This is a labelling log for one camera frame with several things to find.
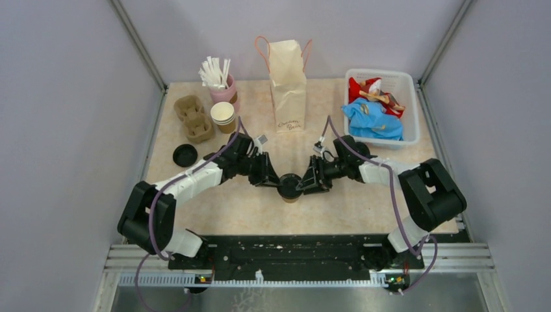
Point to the pink straw holder cup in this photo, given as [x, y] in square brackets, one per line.
[229, 94]

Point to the stack of black lids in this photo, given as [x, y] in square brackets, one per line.
[185, 155]

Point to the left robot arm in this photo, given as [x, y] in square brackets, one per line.
[149, 215]

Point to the brown pulp cup carrier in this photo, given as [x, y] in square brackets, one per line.
[197, 126]

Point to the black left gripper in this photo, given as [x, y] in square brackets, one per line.
[266, 175]

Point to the red patterned cloth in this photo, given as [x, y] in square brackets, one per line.
[371, 90]

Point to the white plastic basket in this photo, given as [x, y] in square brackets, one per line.
[401, 86]

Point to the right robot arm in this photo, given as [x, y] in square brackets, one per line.
[431, 195]

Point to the white wrapped straws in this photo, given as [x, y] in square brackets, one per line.
[214, 75]

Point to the blue cartoon cloth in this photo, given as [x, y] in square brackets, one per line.
[367, 119]

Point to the cream paper takeout bag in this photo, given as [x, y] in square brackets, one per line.
[286, 62]

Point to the stack of brown paper cups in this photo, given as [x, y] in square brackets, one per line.
[223, 115]

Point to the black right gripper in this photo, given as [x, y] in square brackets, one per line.
[316, 171]

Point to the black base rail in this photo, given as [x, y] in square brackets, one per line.
[302, 258]

